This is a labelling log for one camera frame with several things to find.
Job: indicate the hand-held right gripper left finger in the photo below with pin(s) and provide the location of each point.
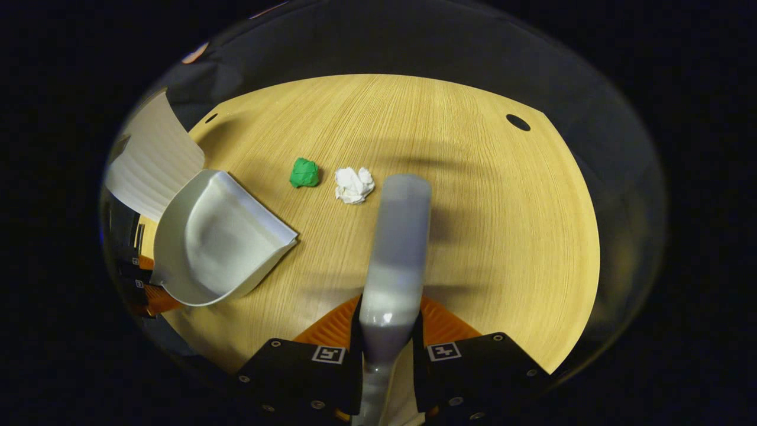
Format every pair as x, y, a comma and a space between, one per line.
295, 378

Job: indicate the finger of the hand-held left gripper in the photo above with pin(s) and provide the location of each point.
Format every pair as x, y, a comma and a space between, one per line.
130, 263
151, 299

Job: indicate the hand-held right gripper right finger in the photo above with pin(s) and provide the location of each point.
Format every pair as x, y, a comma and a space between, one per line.
473, 378

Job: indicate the white plastic dustpan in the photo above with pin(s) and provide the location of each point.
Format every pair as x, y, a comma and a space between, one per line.
219, 242

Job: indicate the white ribbed garbage bin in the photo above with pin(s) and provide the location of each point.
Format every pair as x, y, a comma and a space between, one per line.
154, 165

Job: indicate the small white broom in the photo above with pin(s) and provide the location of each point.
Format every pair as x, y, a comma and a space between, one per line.
396, 248

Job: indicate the green paper ball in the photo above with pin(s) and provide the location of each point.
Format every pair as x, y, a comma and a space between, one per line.
304, 173

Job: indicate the white paper ball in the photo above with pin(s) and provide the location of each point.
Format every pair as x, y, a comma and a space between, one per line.
353, 186

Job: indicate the wooden desktop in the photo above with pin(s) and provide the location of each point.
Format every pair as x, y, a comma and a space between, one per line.
502, 236

